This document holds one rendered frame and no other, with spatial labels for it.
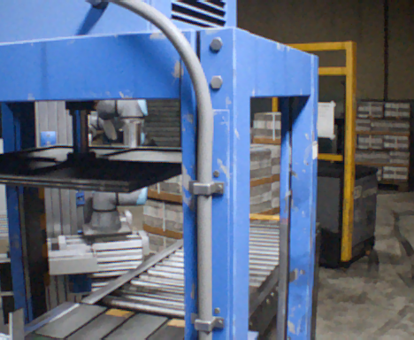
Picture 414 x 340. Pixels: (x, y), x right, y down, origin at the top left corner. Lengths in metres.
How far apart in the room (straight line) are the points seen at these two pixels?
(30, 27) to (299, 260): 0.84
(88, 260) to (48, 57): 1.73
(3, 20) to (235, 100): 0.53
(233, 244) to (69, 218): 2.08
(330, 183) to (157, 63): 3.99
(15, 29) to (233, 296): 0.64
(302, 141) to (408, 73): 8.63
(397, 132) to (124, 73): 7.61
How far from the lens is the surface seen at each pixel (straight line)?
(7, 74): 0.95
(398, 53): 9.96
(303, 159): 1.35
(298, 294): 1.44
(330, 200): 4.75
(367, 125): 8.35
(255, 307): 1.75
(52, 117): 2.74
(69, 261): 2.54
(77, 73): 0.87
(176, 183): 3.15
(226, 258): 0.79
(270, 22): 10.33
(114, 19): 0.97
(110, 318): 1.69
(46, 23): 1.05
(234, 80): 0.76
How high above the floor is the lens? 1.46
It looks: 8 degrees down
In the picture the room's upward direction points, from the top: straight up
